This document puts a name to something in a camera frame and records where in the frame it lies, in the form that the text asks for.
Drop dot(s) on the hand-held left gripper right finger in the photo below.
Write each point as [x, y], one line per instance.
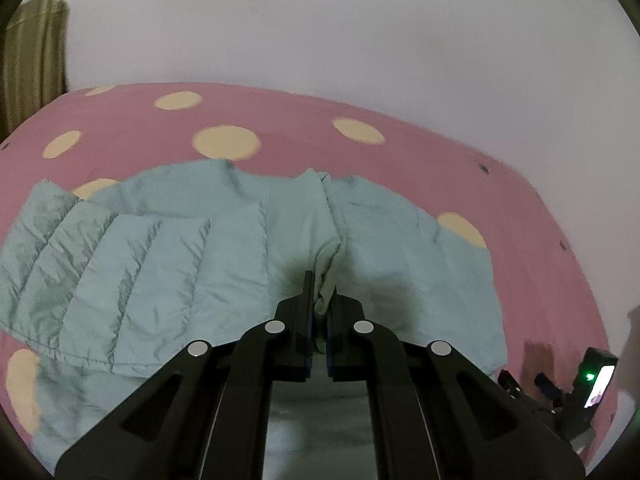
[329, 360]

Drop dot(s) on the olive striped curtain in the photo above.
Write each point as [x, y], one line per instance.
[30, 60]

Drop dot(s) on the pink polka dot bed sheet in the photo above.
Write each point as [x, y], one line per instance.
[400, 160]

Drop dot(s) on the light blue puffer jacket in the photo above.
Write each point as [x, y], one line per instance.
[175, 270]

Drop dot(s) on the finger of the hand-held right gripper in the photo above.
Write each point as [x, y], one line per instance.
[547, 387]
[511, 385]

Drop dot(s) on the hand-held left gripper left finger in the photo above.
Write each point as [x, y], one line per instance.
[311, 357]

